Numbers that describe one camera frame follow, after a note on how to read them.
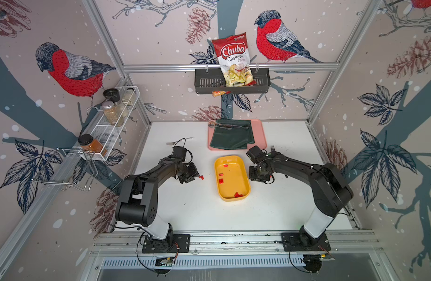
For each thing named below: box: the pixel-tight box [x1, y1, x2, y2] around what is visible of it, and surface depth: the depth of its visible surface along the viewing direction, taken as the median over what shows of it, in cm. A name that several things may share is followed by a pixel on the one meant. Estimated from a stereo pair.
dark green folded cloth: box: [209, 119, 255, 150], surface depth 113 cm
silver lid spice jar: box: [101, 100, 120, 126], surface depth 74 cm
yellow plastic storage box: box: [214, 155, 251, 202], surface depth 96 cm
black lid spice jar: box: [102, 88, 122, 106], surface depth 76 cm
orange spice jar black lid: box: [77, 133, 108, 157], surface depth 62 cm
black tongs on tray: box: [208, 121, 249, 130], surface depth 121 cm
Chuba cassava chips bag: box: [211, 32, 258, 88], surface depth 86 cm
